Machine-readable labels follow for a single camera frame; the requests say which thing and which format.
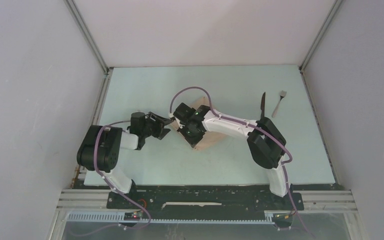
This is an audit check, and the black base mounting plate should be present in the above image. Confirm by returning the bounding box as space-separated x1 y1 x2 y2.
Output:
107 180 304 221

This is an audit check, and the white cable duct strip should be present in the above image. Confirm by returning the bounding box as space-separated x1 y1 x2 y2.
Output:
66 211 275 225

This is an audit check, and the aluminium corner post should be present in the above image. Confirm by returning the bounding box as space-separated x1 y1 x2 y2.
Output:
299 0 345 73
64 0 110 74

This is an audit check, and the silver fork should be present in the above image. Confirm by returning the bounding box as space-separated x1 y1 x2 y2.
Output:
271 90 287 118

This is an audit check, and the right aluminium corner post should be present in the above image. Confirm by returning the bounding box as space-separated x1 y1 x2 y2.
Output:
299 0 345 73

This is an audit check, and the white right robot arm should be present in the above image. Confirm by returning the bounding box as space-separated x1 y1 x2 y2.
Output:
169 103 291 209

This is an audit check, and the black table knife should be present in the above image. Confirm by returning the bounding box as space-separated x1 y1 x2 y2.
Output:
260 92 266 119

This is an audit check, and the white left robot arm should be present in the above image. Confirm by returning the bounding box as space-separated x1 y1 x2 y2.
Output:
76 112 173 208

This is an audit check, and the beige cloth napkin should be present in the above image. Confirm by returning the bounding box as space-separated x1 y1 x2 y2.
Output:
170 96 226 151

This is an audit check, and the left aluminium corner post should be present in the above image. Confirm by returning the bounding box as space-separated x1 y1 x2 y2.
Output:
64 0 110 74

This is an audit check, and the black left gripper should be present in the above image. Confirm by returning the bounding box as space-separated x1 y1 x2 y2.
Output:
141 112 173 140

